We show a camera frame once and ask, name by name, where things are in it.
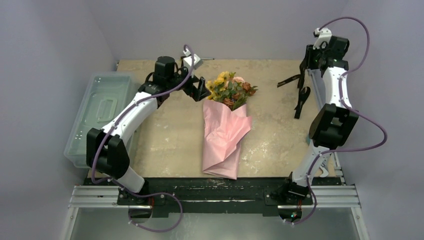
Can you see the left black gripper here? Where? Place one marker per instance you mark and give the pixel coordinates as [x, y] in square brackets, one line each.
[197, 93]

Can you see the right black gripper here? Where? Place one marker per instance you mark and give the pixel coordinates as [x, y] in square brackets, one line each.
[308, 55]

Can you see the flower bouquet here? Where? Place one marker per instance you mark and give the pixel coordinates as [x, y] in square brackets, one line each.
[230, 90]

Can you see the black printed ribbon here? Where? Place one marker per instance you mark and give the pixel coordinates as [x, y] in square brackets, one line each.
[303, 91]

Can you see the pink wrapping paper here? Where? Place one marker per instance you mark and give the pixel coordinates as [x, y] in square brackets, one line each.
[224, 130]

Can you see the clear plastic storage box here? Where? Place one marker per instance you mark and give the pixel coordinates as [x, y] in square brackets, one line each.
[106, 95]

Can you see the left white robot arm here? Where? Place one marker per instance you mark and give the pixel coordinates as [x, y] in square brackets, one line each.
[106, 147]

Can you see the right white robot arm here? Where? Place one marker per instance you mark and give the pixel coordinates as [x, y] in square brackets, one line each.
[334, 122]

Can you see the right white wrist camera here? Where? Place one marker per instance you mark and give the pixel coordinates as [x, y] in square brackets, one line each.
[323, 37]

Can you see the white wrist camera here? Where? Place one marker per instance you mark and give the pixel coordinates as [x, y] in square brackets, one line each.
[323, 37]
[191, 61]

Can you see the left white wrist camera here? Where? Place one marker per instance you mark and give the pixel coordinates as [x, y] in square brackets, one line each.
[191, 61]

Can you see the black aluminium base frame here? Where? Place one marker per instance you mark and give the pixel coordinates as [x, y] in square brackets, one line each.
[246, 195]

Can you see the orange handled cutter tool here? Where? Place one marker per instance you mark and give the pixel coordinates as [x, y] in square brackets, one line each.
[324, 166]

